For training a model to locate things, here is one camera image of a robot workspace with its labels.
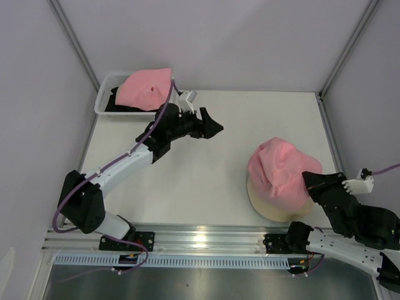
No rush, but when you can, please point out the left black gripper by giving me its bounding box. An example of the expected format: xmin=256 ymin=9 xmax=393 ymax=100
xmin=167 ymin=107 xmax=223 ymax=142

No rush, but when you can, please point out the pink bucket hat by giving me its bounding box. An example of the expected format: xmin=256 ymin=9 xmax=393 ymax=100
xmin=247 ymin=137 xmax=323 ymax=211
xmin=115 ymin=68 xmax=173 ymax=111

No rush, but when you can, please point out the beige bucket hat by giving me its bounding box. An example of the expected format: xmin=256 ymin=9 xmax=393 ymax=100
xmin=247 ymin=179 xmax=314 ymax=223

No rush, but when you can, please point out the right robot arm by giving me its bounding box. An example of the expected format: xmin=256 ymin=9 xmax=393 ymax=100
xmin=284 ymin=169 xmax=399 ymax=293

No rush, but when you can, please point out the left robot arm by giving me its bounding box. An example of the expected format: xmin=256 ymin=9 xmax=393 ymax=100
xmin=52 ymin=103 xmax=224 ymax=251

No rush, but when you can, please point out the black hat in basket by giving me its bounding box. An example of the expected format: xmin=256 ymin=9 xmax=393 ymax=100
xmin=104 ymin=87 xmax=141 ymax=113

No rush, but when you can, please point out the white plastic basket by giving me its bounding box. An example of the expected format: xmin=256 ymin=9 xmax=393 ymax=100
xmin=94 ymin=72 xmax=176 ymax=123

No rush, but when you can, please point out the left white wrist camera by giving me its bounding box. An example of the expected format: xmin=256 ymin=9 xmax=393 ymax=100
xmin=176 ymin=90 xmax=197 ymax=114

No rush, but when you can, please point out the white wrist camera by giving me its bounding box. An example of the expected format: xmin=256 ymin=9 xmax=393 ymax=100
xmin=176 ymin=90 xmax=197 ymax=114
xmin=342 ymin=168 xmax=374 ymax=195

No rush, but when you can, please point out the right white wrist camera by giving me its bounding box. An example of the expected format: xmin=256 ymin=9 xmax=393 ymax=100
xmin=342 ymin=168 xmax=374 ymax=195

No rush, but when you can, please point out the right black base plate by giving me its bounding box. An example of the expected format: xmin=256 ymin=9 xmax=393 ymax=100
xmin=262 ymin=233 xmax=304 ymax=254

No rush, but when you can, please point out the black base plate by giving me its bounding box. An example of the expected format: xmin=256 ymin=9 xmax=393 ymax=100
xmin=262 ymin=233 xmax=304 ymax=254
xmin=99 ymin=229 xmax=156 ymax=252

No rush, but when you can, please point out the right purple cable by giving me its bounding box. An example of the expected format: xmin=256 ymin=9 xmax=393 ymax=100
xmin=373 ymin=165 xmax=400 ymax=176

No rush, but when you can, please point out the purple cable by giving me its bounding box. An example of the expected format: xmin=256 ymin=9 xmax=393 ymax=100
xmin=51 ymin=77 xmax=185 ymax=282
xmin=373 ymin=165 xmax=400 ymax=176

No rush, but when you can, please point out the aluminium mounting rail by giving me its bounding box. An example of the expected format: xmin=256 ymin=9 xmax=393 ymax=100
xmin=41 ymin=224 xmax=288 ymax=255

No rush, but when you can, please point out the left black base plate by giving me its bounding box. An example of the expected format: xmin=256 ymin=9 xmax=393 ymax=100
xmin=99 ymin=229 xmax=156 ymax=252

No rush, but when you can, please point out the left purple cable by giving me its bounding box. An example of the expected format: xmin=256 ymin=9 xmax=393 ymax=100
xmin=51 ymin=77 xmax=185 ymax=282

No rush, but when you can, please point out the right aluminium corner post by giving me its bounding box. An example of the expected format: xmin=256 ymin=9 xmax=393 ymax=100
xmin=318 ymin=0 xmax=383 ymax=100

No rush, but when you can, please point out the aluminium corner post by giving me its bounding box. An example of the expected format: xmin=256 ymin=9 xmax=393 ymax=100
xmin=46 ymin=0 xmax=100 ymax=91
xmin=318 ymin=0 xmax=383 ymax=100

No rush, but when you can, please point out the white slotted cable duct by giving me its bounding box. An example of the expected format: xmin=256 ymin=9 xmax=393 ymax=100
xmin=54 ymin=253 xmax=290 ymax=270

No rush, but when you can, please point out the left aluminium corner post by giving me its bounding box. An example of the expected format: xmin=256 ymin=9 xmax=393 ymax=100
xmin=46 ymin=0 xmax=100 ymax=91

